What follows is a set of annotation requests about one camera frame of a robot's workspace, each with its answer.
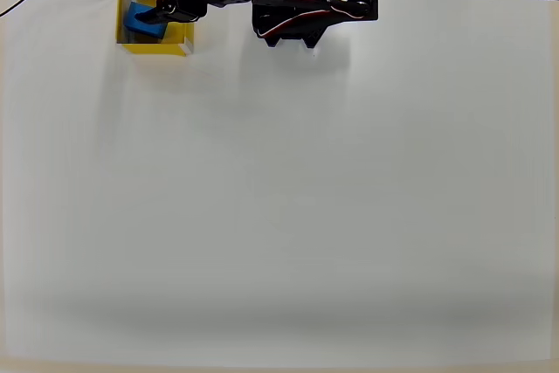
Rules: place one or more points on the yellow open cardboard box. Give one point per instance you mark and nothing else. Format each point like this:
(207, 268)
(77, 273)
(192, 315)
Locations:
(153, 47)

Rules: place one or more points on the blue rectangular block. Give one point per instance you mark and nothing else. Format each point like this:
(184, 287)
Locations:
(146, 29)

